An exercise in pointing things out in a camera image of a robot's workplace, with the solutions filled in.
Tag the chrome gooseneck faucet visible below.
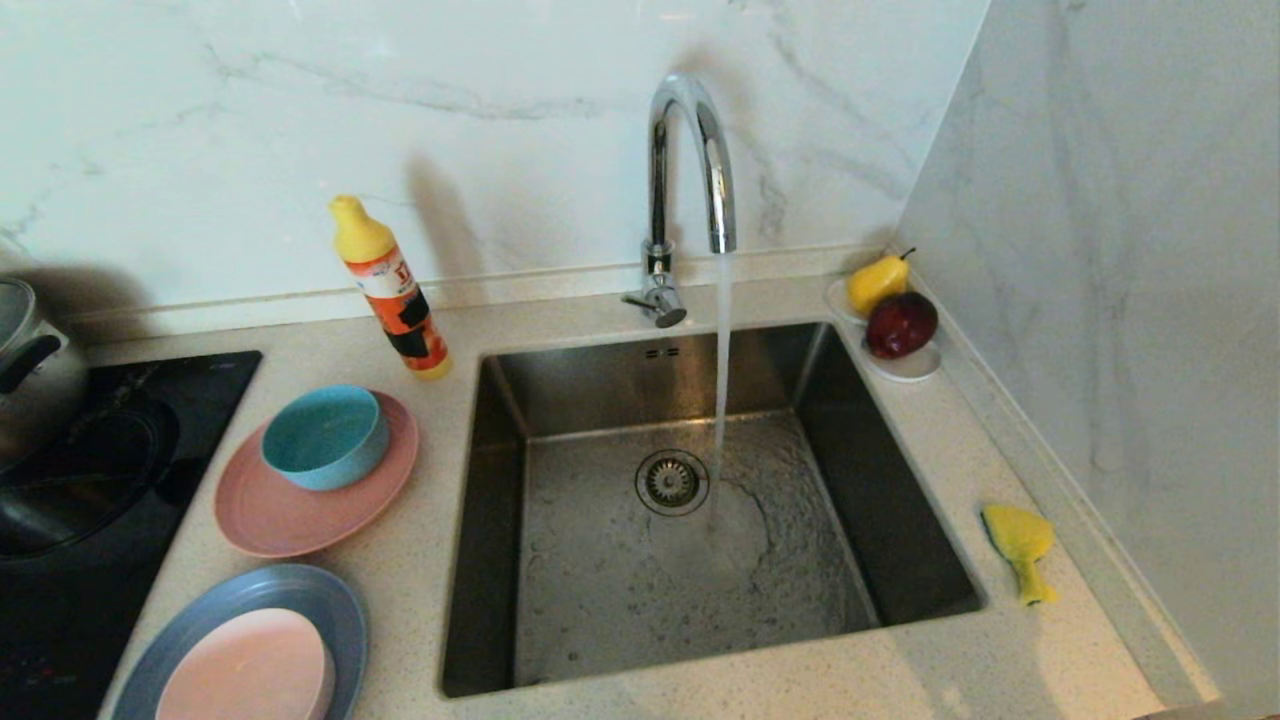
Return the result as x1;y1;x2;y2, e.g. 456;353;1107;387
620;72;738;329

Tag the yellow-capped orange dish soap bottle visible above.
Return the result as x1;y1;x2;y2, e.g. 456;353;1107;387
329;194;453;381

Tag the teal bowl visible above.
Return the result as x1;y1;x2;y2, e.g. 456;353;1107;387
260;385;391;492

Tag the yellow sponge brush with handle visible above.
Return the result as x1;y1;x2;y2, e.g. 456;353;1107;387
981;504;1059;608

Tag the stainless steel sink basin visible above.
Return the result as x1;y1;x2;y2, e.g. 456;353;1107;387
440;318;989;699

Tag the round metal drain strainer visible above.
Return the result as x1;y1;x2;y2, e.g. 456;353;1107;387
635;449;711;518

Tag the yellow pear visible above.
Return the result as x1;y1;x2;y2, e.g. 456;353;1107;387
847;247;917;317

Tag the dark red apple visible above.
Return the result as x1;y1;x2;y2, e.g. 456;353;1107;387
865;291;939;361

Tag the small white fruit dish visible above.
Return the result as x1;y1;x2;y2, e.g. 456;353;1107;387
826;277;943;384

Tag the large blue-grey plate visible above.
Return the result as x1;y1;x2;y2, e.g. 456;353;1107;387
112;563;369;720

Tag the large pink plate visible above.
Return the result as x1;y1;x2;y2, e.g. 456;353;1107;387
214;389;420;559

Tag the black glass induction cooktop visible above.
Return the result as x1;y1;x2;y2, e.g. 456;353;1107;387
0;350;264;720

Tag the pink bowl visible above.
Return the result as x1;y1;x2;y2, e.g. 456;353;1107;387
155;607;336;720

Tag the black frying pan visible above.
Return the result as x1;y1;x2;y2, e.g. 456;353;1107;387
0;400;181;561

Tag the steel pot with black handle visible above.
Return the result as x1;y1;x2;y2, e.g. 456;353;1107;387
0;277;89;471

